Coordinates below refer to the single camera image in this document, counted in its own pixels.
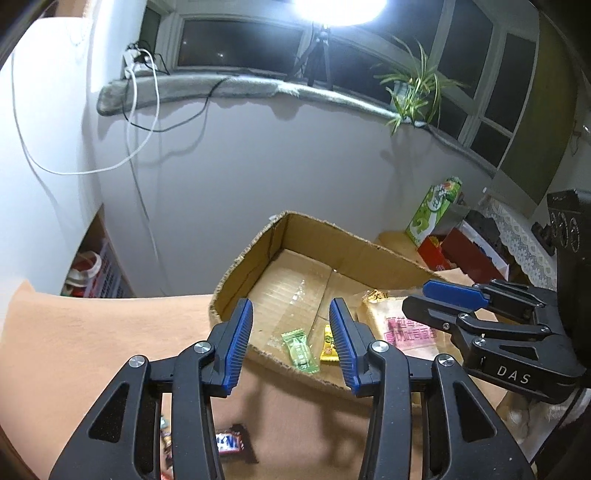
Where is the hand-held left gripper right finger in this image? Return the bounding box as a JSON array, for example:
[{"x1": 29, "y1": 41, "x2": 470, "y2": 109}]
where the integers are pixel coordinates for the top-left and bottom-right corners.
[{"x1": 329, "y1": 298, "x2": 539, "y2": 480}]

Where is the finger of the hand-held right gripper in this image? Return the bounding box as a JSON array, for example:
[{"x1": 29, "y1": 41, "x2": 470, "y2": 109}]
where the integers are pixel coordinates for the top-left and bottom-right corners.
[
  {"x1": 402, "y1": 294, "x2": 564, "y2": 357},
  {"x1": 422, "y1": 278, "x2": 559, "y2": 325}
]

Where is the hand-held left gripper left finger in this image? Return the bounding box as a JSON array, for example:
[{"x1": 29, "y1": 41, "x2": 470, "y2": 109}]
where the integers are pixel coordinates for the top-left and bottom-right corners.
[{"x1": 48, "y1": 298, "x2": 254, "y2": 480}]

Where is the cardboard box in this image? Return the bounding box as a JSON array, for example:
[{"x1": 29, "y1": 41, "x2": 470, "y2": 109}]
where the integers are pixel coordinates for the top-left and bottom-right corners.
[{"x1": 209, "y1": 210, "x2": 513, "y2": 411}]

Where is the yellow wrapped candy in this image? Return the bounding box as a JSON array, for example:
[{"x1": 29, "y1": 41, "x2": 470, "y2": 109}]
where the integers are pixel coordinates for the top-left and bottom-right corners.
[{"x1": 320, "y1": 324, "x2": 341, "y2": 363}]

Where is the bread packet with pink label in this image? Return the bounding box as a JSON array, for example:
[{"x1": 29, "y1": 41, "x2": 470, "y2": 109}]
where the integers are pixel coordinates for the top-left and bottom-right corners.
[{"x1": 361, "y1": 288, "x2": 451, "y2": 361}]

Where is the red box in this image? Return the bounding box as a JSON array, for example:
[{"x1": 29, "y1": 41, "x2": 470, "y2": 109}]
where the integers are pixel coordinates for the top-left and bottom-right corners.
[{"x1": 418, "y1": 227, "x2": 509, "y2": 283}]

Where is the green wrapped candy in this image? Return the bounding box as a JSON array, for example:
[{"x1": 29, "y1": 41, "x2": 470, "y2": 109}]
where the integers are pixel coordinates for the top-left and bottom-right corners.
[{"x1": 281, "y1": 329, "x2": 320, "y2": 372}]

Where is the green carton box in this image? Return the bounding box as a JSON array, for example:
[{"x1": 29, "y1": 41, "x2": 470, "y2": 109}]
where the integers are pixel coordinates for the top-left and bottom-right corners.
[{"x1": 405, "y1": 178, "x2": 464, "y2": 248}]

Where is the white lace cloth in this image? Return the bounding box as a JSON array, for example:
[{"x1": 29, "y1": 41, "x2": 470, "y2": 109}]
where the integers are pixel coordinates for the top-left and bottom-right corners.
[{"x1": 479, "y1": 193, "x2": 560, "y2": 292}]

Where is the brown chocolate bar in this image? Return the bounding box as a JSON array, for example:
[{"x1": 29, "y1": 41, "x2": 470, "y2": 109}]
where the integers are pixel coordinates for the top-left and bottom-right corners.
[{"x1": 215, "y1": 423, "x2": 259, "y2": 465}]

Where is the lavender plastic basket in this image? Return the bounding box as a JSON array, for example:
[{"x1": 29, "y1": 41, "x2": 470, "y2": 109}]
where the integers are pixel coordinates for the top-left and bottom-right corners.
[{"x1": 98, "y1": 239, "x2": 129, "y2": 299}]

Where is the red and white bag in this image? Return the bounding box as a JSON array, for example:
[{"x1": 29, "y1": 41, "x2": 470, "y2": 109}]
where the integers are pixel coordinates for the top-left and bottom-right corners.
[{"x1": 65, "y1": 250, "x2": 103, "y2": 297}]

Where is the olive green curtain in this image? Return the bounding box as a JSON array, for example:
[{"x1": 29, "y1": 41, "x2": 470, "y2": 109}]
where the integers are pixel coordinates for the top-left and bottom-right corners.
[{"x1": 488, "y1": 13, "x2": 579, "y2": 205}]

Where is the potted spider plant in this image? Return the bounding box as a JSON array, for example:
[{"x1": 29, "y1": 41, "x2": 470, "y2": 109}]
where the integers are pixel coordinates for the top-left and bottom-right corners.
[{"x1": 372, "y1": 36, "x2": 468, "y2": 137}]

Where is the grey window sill cloth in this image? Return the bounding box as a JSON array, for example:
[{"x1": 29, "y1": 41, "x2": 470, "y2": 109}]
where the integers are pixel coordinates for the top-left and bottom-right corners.
[{"x1": 95, "y1": 74, "x2": 499, "y2": 176}]

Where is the black tripod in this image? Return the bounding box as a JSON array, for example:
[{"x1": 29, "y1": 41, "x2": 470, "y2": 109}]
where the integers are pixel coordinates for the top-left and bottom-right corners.
[{"x1": 288, "y1": 25, "x2": 335, "y2": 92}]

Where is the white power strip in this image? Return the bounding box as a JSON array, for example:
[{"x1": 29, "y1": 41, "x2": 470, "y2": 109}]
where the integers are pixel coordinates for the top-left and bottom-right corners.
[{"x1": 122, "y1": 43, "x2": 156, "y2": 75}]

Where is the bright lamp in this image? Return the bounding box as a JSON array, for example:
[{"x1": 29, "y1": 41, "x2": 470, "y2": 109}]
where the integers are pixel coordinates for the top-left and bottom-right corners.
[{"x1": 293, "y1": 0, "x2": 389, "y2": 20}]

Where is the hanging white cable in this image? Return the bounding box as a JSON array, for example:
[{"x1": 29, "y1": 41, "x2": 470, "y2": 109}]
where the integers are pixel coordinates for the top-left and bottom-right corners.
[{"x1": 127, "y1": 76, "x2": 160, "y2": 280}]

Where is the window frame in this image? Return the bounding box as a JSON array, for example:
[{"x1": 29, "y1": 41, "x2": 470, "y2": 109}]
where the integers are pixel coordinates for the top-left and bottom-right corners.
[{"x1": 137, "y1": 0, "x2": 542, "y2": 172}]

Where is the black cable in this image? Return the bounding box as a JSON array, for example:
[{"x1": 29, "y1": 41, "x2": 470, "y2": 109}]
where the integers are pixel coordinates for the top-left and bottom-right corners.
[{"x1": 124, "y1": 52, "x2": 232, "y2": 133}]

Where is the looping white cable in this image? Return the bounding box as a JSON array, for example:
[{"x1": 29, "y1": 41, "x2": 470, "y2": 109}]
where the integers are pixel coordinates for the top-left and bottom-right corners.
[{"x1": 11, "y1": 46, "x2": 161, "y2": 176}]

